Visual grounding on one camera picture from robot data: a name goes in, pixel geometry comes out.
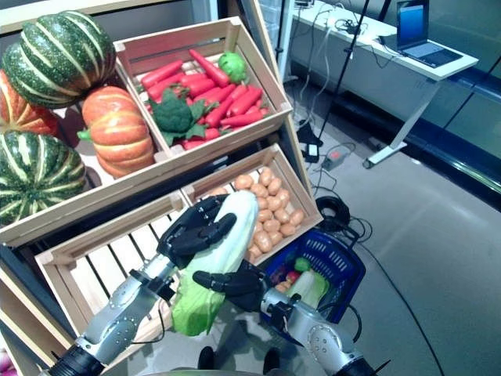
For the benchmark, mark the silver robot left leg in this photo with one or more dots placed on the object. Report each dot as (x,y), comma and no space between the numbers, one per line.
(205,358)

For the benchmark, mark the green bell pepper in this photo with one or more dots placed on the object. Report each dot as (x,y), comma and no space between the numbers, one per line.
(302,264)

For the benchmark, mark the wooden carrot crate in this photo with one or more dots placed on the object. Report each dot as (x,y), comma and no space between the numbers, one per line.
(262,70)

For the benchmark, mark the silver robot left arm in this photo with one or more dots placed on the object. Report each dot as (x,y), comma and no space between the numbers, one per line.
(117,321)

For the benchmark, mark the light green round cabbage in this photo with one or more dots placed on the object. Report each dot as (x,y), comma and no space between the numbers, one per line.
(231,66)

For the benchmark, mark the white desk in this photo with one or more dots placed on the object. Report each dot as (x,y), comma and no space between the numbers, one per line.
(391,74)

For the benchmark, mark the large orange pumpkin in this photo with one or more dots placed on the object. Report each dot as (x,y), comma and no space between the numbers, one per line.
(23,113)

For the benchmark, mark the red carrot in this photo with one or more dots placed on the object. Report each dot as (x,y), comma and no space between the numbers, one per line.
(240,118)
(164,88)
(161,73)
(220,113)
(246,101)
(201,87)
(193,144)
(209,67)

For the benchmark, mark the tall black tripod stand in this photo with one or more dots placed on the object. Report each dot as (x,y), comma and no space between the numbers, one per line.
(344,66)

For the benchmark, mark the open grey laptop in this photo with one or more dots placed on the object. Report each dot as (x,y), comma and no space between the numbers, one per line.
(411,19)

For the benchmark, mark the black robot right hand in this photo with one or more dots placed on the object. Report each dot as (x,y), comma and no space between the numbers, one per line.
(238,286)

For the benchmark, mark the small tan potato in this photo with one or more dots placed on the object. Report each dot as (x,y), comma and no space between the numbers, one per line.
(282,286)

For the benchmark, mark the blue plastic shopping basket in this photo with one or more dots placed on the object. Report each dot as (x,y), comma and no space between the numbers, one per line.
(340,258)

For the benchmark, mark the black sensor pole stand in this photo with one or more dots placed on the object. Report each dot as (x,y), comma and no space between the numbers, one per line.
(280,39)

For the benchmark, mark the glass door fridge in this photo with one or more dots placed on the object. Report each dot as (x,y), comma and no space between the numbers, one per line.
(270,15)

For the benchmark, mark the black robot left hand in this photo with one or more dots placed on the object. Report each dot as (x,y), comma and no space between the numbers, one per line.
(195,231)

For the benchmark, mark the wooden slatted cabbage crate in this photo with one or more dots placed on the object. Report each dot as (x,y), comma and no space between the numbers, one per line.
(98,274)

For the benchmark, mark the black window base rail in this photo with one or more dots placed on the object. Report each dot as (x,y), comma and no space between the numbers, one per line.
(450,172)

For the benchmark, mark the black power adapter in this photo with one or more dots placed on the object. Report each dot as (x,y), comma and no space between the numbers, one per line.
(312,152)

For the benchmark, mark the red apple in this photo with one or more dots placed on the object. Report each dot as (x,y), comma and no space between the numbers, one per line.
(293,277)

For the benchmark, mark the small orange pumpkin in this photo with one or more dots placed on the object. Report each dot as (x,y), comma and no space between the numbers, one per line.
(117,131)

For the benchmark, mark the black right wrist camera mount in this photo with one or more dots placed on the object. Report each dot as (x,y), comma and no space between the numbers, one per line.
(280,315)

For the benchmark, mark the large wooden pumpkin crate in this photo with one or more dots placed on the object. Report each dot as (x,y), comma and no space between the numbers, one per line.
(98,203)

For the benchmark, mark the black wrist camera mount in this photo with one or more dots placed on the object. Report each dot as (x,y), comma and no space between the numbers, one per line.
(280,315)
(168,288)

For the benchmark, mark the dark green broccoli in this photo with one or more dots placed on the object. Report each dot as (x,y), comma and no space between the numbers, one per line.
(172,115)

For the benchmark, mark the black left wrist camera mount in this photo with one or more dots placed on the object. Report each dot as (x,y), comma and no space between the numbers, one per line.
(168,288)

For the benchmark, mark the grey power strip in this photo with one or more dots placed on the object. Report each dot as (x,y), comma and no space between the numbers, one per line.
(334,157)

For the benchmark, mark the green striped pumpkin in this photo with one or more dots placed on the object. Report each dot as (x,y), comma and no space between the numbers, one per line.
(58,58)
(37,176)

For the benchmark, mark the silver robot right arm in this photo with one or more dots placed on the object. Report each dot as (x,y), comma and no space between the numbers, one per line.
(325,337)

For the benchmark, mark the wooden potato crate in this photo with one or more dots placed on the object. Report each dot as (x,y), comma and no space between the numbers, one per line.
(301,188)

